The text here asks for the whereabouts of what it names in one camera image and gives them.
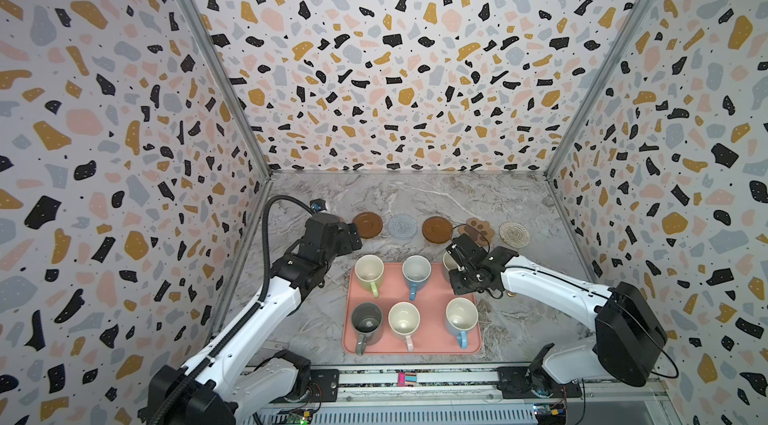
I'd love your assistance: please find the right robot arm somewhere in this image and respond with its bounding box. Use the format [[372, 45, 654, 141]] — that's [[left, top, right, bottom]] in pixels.
[[446, 234, 668, 398]]

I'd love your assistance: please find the light blue woven coaster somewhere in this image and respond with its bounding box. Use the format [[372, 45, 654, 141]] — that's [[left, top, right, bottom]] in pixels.
[[387, 214, 418, 240]]

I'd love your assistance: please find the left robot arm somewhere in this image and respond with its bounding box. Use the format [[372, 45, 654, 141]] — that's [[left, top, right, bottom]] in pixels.
[[146, 195, 362, 424]]

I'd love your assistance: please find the cork paw coaster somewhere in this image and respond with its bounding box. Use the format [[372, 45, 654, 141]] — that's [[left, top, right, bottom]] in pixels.
[[459, 218, 495, 249]]

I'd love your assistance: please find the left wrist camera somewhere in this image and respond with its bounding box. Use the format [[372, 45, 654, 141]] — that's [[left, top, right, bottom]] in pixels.
[[310, 199, 328, 213]]

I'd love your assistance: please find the dark grey mug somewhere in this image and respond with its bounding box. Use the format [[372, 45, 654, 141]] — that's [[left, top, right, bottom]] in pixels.
[[351, 302, 383, 356]]

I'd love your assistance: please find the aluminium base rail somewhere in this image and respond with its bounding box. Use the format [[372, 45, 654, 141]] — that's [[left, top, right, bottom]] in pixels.
[[158, 361, 676, 425]]

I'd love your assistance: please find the pink handled cream mug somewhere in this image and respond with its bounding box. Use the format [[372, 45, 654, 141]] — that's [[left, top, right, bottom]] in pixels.
[[388, 302, 421, 353]]

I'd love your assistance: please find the light brown wooden coaster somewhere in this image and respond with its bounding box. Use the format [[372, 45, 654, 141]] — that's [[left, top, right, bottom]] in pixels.
[[422, 216, 453, 244]]

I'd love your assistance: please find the pink tray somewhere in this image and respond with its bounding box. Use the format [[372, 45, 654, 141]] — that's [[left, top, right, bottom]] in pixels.
[[342, 262, 483, 355]]

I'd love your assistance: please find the dark brown wooden coaster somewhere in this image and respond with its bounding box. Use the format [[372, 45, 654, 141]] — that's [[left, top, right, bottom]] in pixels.
[[352, 212, 383, 239]]

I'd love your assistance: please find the multicolour woven coaster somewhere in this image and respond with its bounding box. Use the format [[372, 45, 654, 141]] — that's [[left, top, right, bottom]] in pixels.
[[499, 221, 531, 250]]

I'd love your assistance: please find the green mug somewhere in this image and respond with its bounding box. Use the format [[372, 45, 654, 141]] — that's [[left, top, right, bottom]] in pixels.
[[354, 254, 385, 298]]

